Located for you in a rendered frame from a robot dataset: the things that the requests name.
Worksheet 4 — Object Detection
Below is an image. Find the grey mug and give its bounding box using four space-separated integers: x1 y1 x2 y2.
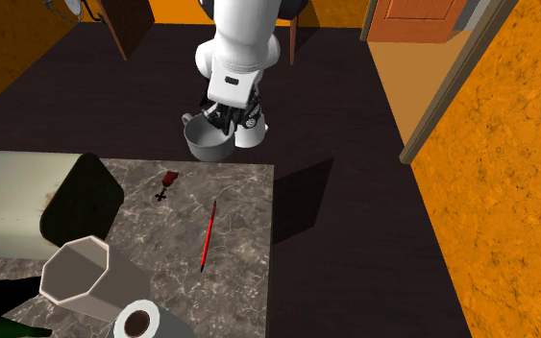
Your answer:
181 111 237 163

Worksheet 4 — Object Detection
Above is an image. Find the red and black medal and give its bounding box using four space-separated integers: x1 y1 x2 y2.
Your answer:
154 170 181 204

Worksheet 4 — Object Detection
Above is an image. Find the black chair with wooden legs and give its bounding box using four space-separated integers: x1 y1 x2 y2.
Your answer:
274 0 309 66

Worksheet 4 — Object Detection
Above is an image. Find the red pen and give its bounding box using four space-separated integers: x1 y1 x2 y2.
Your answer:
199 200 219 274

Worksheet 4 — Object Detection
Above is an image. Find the marble top table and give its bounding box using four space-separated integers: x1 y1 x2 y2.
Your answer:
0 157 276 338

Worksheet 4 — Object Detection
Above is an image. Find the orange wooden door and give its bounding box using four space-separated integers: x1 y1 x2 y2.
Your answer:
366 0 469 45

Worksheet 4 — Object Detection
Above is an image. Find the beige octagonal cup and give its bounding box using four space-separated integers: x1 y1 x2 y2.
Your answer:
38 234 153 325

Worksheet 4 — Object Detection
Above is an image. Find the white paper roll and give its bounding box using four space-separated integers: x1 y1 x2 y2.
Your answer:
108 299 197 338

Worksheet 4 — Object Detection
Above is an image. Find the pale green rounded box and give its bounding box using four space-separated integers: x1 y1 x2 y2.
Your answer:
0 149 126 261

